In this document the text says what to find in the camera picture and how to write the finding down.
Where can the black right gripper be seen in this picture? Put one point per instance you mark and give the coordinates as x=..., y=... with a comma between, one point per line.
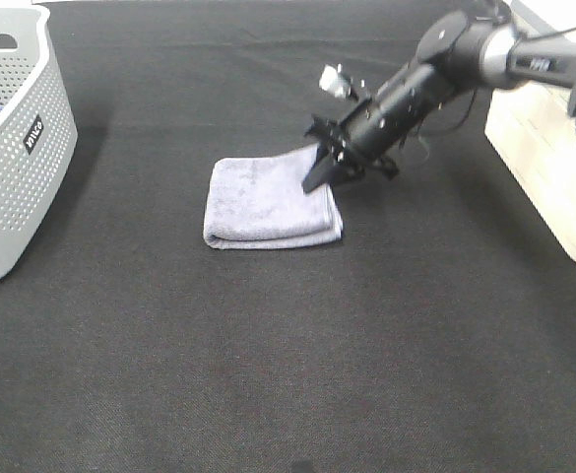
x=347, y=148

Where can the lavender towel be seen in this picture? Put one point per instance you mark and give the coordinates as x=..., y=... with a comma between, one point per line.
x=258, y=203

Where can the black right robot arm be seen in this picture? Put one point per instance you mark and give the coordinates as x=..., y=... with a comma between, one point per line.
x=457, y=54

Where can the black table mat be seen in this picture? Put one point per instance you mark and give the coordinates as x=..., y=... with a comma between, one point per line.
x=438, y=336

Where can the white plastic bin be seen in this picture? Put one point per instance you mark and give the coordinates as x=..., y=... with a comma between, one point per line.
x=533, y=134

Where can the grey perforated plastic basket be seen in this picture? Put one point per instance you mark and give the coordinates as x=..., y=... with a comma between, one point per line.
x=38, y=134

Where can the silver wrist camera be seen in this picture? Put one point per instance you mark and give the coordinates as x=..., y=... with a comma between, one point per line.
x=335, y=83

